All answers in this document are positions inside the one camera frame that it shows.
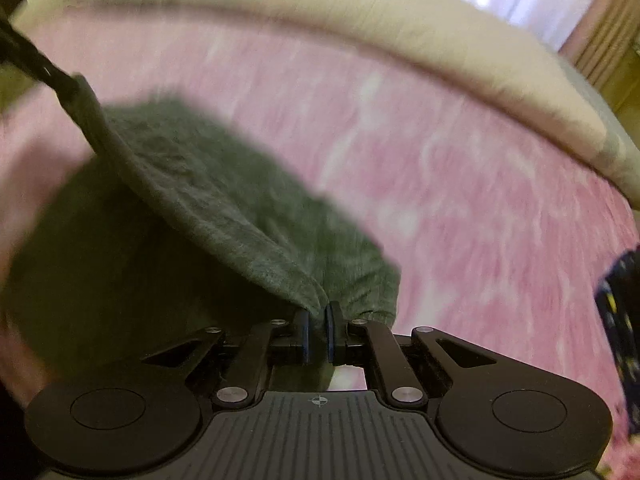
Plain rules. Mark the dark floral cloth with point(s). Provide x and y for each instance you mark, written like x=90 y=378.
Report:
x=620 y=320

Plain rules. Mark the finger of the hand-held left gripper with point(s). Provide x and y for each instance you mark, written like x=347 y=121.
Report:
x=47 y=71

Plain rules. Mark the grey knit garment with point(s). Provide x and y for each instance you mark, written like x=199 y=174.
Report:
x=200 y=240

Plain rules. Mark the pink patterned bed sheet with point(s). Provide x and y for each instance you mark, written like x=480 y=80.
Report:
x=400 y=200

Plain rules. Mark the cream blanket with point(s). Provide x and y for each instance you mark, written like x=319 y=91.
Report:
x=380 y=20

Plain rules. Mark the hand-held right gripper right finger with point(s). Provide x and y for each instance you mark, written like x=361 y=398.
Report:
x=330 y=332

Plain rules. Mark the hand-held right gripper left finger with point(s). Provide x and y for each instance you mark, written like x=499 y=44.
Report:
x=304 y=334

